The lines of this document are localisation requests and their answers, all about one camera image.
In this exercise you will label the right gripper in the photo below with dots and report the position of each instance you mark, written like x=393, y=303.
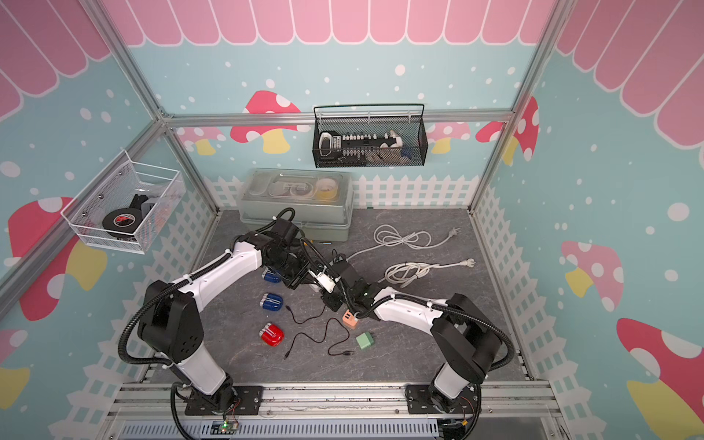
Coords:
x=325, y=297

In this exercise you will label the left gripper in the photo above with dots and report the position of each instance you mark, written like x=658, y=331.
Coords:
x=300, y=277

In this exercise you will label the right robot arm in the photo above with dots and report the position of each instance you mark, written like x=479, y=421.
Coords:
x=471, y=345

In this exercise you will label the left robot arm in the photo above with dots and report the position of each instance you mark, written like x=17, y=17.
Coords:
x=168, y=329

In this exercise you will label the orange power strip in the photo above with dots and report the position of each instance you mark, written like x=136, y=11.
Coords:
x=349, y=320

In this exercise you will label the green adapter front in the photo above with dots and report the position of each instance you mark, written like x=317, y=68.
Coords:
x=365, y=340

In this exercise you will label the green translucent storage box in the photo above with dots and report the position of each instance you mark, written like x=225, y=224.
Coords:
x=323, y=201

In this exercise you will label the black tape roll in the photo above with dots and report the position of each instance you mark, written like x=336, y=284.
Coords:
x=122, y=223

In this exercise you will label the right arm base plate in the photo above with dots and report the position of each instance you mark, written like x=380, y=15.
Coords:
x=425, y=399

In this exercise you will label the black wire mesh basket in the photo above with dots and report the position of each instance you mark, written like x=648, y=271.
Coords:
x=369, y=135

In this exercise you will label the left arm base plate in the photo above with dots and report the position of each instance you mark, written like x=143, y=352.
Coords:
x=230, y=400

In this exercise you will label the white wire basket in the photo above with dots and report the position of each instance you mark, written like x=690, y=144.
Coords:
x=154, y=190

